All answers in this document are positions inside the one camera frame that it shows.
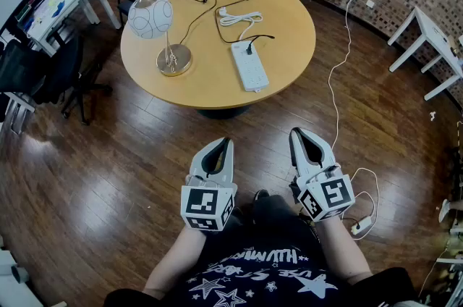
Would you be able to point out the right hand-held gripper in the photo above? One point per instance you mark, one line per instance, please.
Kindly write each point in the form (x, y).
(327, 197)

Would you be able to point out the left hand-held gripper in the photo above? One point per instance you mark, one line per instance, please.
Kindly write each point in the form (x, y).
(208, 202)

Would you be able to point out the white power strip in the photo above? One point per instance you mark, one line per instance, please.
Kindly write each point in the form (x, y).
(250, 68)

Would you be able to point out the person's left forearm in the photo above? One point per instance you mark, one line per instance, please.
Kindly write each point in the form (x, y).
(173, 262)

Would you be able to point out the person's right forearm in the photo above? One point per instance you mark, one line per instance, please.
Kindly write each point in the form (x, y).
(343, 251)

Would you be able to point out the white globe brass lamp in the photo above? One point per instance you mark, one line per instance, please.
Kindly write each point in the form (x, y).
(150, 17)

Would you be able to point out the person's black shoe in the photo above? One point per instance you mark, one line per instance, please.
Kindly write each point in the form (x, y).
(261, 194)

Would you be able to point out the person's dark grey trousers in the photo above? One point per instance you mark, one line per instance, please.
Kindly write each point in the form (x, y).
(278, 211)

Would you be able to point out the round wooden table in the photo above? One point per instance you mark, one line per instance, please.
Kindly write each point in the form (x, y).
(213, 81)

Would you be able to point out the white floor extension socket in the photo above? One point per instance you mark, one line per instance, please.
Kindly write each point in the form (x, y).
(361, 226)

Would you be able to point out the black star print t-shirt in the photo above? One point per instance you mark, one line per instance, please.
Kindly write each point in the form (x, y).
(260, 276)

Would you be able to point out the white side table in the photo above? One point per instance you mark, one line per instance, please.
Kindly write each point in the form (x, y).
(430, 30)

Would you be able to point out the black office chair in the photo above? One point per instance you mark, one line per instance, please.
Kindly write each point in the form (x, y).
(54, 70)

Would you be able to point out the white wall plate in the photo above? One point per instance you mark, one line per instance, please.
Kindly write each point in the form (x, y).
(370, 3)

